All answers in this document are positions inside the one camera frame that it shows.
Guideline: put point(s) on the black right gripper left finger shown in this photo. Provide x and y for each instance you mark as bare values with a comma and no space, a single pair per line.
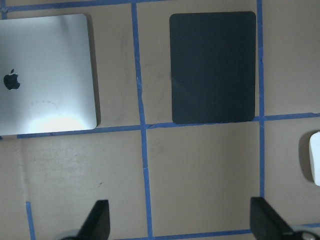
96,225

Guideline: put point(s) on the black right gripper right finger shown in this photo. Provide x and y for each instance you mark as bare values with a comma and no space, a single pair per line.
266,224

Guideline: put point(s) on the white computer mouse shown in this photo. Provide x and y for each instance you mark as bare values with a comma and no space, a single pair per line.
314,156

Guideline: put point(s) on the black mousepad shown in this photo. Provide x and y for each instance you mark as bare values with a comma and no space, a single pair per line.
213,67

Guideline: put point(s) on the silver closed laptop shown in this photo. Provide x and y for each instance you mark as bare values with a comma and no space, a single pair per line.
46,76

